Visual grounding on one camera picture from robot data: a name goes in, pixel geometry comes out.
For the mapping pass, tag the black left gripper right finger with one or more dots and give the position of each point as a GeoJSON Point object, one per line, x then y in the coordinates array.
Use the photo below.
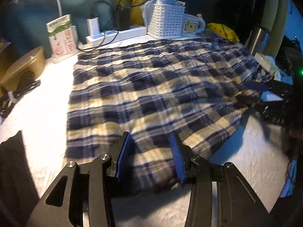
{"type": "Point", "coordinates": [237, 202]}

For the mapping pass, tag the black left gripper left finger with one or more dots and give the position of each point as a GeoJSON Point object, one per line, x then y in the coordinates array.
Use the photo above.
{"type": "Point", "coordinates": [92, 184]}

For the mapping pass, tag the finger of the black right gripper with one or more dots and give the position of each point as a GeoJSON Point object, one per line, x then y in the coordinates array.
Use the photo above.
{"type": "Point", "coordinates": [260, 86]}
{"type": "Point", "coordinates": [251, 102]}

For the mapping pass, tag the blue yellow plaid pants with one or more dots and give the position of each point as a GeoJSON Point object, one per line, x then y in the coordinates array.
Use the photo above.
{"type": "Point", "coordinates": [153, 89]}

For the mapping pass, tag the black garment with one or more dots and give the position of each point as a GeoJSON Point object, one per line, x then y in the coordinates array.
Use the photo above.
{"type": "Point", "coordinates": [18, 193]}

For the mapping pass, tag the steel thermos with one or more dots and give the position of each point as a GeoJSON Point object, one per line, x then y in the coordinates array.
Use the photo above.
{"type": "Point", "coordinates": [258, 40]}

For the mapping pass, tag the white bear mug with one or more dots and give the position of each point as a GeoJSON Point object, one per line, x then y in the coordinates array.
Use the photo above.
{"type": "Point", "coordinates": [192, 25]}

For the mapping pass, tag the white perforated plastic basket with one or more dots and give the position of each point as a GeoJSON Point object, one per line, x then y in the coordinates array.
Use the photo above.
{"type": "Point", "coordinates": [164, 21]}

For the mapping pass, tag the beige plastic container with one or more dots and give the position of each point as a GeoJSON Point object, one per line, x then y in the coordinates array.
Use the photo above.
{"type": "Point", "coordinates": [33, 62]}

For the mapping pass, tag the black power adapter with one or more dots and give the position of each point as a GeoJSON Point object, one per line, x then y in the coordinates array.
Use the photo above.
{"type": "Point", "coordinates": [122, 17]}

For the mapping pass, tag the white green milk carton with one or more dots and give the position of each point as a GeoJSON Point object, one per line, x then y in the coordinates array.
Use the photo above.
{"type": "Point", "coordinates": [62, 38]}

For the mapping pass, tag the white power strip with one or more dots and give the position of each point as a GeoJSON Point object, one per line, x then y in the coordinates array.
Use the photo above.
{"type": "Point", "coordinates": [115, 36]}

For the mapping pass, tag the white charger adapter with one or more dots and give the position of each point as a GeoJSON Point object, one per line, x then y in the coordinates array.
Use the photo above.
{"type": "Point", "coordinates": [93, 27]}

